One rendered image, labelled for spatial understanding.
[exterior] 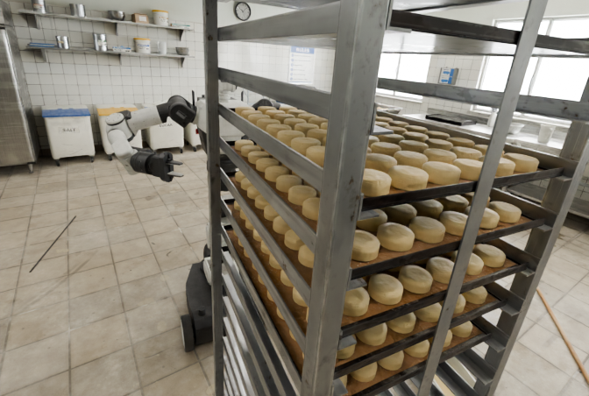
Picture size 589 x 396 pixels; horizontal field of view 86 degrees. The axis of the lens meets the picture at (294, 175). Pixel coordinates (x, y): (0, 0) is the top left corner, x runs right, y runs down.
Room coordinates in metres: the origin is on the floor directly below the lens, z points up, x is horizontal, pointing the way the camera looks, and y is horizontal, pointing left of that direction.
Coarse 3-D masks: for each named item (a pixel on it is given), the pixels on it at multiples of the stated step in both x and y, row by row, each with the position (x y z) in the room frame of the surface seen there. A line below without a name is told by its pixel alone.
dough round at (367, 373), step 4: (372, 364) 0.40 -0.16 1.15; (376, 364) 0.41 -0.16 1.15; (360, 368) 0.40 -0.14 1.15; (364, 368) 0.40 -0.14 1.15; (368, 368) 0.40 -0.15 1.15; (372, 368) 0.40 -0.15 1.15; (376, 368) 0.40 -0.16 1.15; (352, 372) 0.39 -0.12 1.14; (356, 372) 0.39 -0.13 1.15; (360, 372) 0.39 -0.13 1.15; (364, 372) 0.39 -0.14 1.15; (368, 372) 0.39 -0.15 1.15; (372, 372) 0.39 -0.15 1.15; (352, 376) 0.39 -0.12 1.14; (356, 376) 0.39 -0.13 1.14; (360, 376) 0.39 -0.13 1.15; (364, 376) 0.38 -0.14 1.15; (368, 376) 0.39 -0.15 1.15; (372, 376) 0.39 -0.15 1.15; (360, 380) 0.39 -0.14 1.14; (364, 380) 0.38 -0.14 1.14; (368, 380) 0.39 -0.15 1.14
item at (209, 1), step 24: (216, 0) 0.84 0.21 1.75; (216, 24) 0.83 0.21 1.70; (216, 48) 0.83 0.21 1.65; (216, 72) 0.83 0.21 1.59; (216, 96) 0.83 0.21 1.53; (216, 120) 0.83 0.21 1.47; (216, 144) 0.83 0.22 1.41; (216, 168) 0.83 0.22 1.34; (216, 192) 0.83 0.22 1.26; (216, 216) 0.83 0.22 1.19; (216, 240) 0.83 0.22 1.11; (216, 264) 0.83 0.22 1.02; (216, 288) 0.83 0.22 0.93; (216, 312) 0.83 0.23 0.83; (216, 336) 0.83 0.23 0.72; (216, 360) 0.82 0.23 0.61; (216, 384) 0.82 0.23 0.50
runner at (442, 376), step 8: (440, 368) 0.58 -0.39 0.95; (448, 368) 0.56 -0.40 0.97; (440, 376) 0.55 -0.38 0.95; (448, 376) 0.56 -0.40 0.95; (456, 376) 0.54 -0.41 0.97; (448, 384) 0.54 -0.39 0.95; (456, 384) 0.54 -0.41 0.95; (464, 384) 0.52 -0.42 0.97; (456, 392) 0.52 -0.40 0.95; (464, 392) 0.52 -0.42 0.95; (472, 392) 0.50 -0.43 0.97
